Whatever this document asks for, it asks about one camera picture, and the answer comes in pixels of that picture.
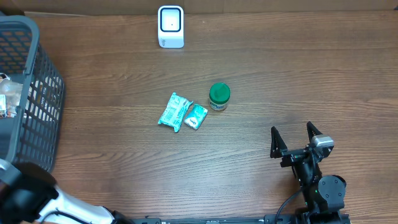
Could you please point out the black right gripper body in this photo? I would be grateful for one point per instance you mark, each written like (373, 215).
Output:
(291, 157)

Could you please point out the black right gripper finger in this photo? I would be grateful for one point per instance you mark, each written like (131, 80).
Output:
(312, 130)
(278, 146)

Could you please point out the green lid jar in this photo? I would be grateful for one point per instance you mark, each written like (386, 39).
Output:
(219, 96)

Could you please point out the small teal tissue pack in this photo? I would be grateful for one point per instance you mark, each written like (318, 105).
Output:
(197, 115)

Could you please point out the clear snack pouch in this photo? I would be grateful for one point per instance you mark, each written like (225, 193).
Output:
(10, 96)

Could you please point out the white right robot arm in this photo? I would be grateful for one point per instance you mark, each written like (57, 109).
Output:
(323, 195)

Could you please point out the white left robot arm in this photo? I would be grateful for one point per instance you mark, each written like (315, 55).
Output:
(31, 194)

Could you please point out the white barcode scanner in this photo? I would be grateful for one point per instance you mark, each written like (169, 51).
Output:
(171, 27)

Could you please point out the grey plastic mesh basket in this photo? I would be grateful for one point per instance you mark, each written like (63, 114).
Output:
(33, 134)

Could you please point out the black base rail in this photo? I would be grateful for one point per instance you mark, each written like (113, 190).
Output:
(217, 220)

